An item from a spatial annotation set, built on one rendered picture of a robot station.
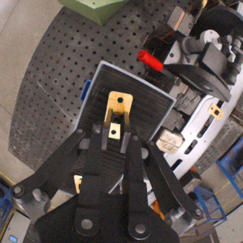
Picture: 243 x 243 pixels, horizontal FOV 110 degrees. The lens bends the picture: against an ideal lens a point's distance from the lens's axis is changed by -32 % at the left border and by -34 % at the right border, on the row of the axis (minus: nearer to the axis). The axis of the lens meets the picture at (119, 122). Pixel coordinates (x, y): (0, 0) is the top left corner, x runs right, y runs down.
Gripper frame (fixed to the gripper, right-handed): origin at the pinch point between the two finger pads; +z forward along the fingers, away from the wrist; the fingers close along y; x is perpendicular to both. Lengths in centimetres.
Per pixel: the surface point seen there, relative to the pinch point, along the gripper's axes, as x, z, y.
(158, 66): 10.0, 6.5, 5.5
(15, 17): 72, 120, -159
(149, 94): 4.9, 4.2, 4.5
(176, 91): 5.9, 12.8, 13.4
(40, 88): -10, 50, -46
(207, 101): 5.4, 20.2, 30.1
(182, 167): -24.2, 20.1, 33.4
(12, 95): -43, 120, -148
